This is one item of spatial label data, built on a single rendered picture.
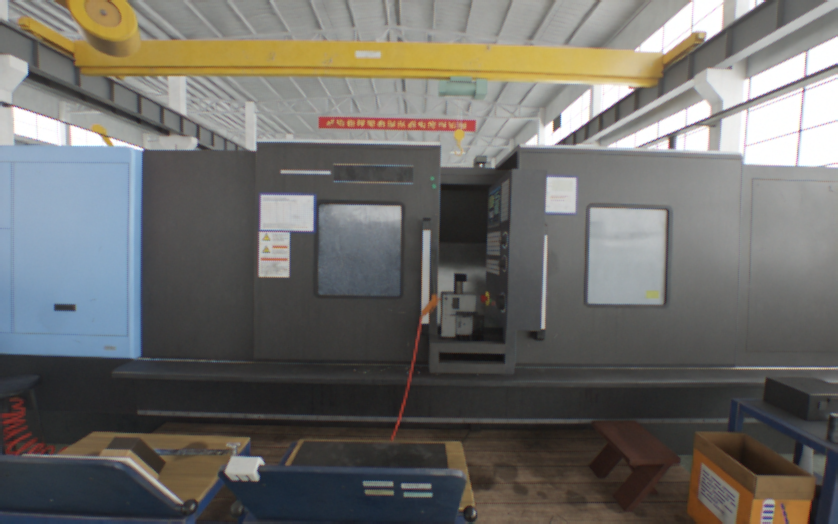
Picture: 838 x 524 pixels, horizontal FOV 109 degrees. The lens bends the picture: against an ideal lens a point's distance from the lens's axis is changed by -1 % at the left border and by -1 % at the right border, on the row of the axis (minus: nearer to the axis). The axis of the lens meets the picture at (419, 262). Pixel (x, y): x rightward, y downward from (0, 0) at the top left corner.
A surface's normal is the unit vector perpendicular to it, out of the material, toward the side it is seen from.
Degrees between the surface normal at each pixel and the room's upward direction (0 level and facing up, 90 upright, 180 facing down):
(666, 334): 87
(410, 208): 87
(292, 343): 87
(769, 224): 87
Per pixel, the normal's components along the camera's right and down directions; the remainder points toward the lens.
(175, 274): 0.00, 0.02
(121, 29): 0.62, 0.07
